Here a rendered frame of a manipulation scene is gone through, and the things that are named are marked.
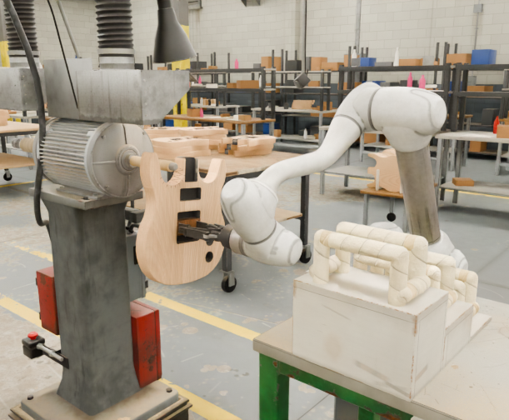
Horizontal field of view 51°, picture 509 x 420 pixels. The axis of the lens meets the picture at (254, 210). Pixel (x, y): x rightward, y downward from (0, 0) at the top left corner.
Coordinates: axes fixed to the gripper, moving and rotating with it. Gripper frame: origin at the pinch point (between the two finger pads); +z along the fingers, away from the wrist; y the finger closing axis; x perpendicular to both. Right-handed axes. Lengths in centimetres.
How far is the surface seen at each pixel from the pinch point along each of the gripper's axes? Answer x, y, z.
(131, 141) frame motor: 25.3, -6.4, 22.3
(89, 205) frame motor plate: 3.8, -16.1, 30.2
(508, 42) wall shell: 241, 1074, 213
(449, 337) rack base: -8, -9, -86
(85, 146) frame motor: 22.9, -18.2, 30.0
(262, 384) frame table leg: -27, -22, -50
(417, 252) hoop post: 10, -19, -82
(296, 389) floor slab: -95, 96, 18
